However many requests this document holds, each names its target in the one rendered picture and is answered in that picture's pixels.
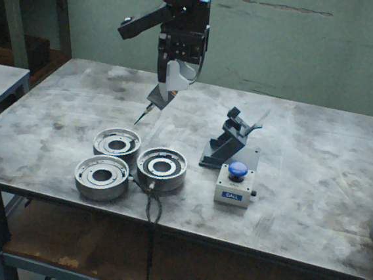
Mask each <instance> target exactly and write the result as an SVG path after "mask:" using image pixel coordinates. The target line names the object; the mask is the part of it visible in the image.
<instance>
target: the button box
mask: <svg viewBox="0 0 373 280"><path fill-rule="evenodd" d="M228 168H229V165H226V164H223V165H222V167H221V171H220V173H219V177H218V179H217V183H216V186H215V194H214V199H213V201H215V202H221V203H225V204H229V205H233V206H237V207H241V208H245V209H247V208H248V203H249V200H250V197H251V196H253V197H256V194H257V191H255V190H252V187H253V182H254V179H255V173H256V172H255V171H252V170H248V173H247V174H246V175H245V176H242V177H238V178H237V177H234V176H233V175H232V174H231V173H230V172H229V170H228Z"/></svg>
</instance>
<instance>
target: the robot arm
mask: <svg viewBox="0 0 373 280"><path fill-rule="evenodd" d="M162 1H164V3H162V4H160V5H158V6H156V7H154V8H153V9H151V10H149V11H146V12H144V13H142V14H140V15H138V16H136V17H134V16H132V17H130V18H126V19H125V20H124V21H122V22H121V23H120V24H121V25H120V26H119V27H118V28H117V30H118V33H119V34H120V36H121V37H122V38H123V40H126V39H128V38H129V39H131V38H134V37H136V36H138V35H139V34H140V33H141V32H143V31H147V30H149V29H150V28H151V27H153V26H156V25H158V24H160V23H162V22H163V23H162V24H161V25H160V29H161V32H160V34H159V39H158V62H157V73H158V85H159V89H160V93H161V95H162V97H163V100H164V101H168V95H169V91H182V90H186V89H188V87H189V82H188V80H191V79H193V78H194V77H195V71H194V70H193V69H192V68H191V67H189V66H187V65H186V62H187V63H191V64H198V65H200V57H203V56H204V55H205V52H207V51H208V39H209V29H210V25H207V24H208V12H209V6H210V5H211V0H162ZM206 38H207V39H206ZM195 57H196V58H195ZM370 235H371V237H372V241H373V223H372V225H371V228H370Z"/></svg>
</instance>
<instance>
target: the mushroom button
mask: <svg viewBox="0 0 373 280"><path fill-rule="evenodd" d="M228 170H229V172H230V173H231V174H232V175H233V176H234V177H237V178H238V177H242V176H245V175H246V174H247V173H248V168H247V166H246V165H245V164H243V162H239V161H234V162H231V164H230V165H229V168H228Z"/></svg>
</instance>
